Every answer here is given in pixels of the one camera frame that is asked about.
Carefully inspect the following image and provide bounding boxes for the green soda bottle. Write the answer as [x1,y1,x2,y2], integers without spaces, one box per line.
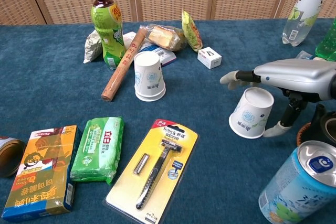
[314,18,336,62]

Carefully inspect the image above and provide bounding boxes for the yellow orange snack box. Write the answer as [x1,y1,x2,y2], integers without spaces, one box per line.
[1,125,77,222]

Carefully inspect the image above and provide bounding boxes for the white paper cup blue flower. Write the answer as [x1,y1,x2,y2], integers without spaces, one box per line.
[228,87,275,140]
[133,51,166,97]

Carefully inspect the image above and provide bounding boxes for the clear bottle white lime label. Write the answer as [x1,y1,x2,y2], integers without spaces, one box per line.
[281,0,330,47]

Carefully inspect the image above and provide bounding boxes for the green tea bottle yellow cap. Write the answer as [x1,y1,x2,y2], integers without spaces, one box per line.
[90,0,126,70]

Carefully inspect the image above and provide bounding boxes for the green yellow snack bag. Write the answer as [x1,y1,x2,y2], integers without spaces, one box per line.
[181,9,203,53]

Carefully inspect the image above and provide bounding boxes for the open tin can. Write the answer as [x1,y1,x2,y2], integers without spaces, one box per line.
[0,136,26,178]

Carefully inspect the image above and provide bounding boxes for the white blue flat packet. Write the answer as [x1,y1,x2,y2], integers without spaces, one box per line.
[136,42,177,68]

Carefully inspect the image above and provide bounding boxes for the cream tube blue cap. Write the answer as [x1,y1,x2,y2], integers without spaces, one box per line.
[296,50,328,61]

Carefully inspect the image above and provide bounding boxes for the green soap pack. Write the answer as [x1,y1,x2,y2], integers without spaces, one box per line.
[70,116,125,186]

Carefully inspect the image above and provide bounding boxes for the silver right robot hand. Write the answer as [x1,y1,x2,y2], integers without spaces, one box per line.
[219,58,336,138]

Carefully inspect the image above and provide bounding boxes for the brown paper tube red characters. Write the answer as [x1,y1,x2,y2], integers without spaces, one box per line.
[101,29,146,102]

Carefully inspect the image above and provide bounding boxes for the white paper cup green flower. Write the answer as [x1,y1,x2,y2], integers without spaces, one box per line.
[135,89,166,102]

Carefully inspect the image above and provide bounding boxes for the silver foil snack pouch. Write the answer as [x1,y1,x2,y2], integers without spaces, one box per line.
[83,29,103,64]

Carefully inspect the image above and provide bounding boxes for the black teapot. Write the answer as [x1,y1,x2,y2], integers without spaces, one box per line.
[301,103,336,148]

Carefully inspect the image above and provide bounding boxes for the woven brown coaster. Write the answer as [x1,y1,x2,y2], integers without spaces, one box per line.
[296,123,313,146]

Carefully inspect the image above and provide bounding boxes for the blue carpet table cover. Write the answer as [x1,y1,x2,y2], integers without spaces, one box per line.
[0,18,336,224]

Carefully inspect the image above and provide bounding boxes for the light blue drink can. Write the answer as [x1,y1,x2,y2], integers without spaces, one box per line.
[258,140,336,224]

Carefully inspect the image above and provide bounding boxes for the plastic wrapped bread slice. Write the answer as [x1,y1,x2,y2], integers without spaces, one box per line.
[139,24,187,52]

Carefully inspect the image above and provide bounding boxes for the yellow razor blister pack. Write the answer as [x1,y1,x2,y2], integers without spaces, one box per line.
[105,118,200,224]

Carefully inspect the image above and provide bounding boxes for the small white nail clipper box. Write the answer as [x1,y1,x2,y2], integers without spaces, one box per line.
[197,46,223,70]

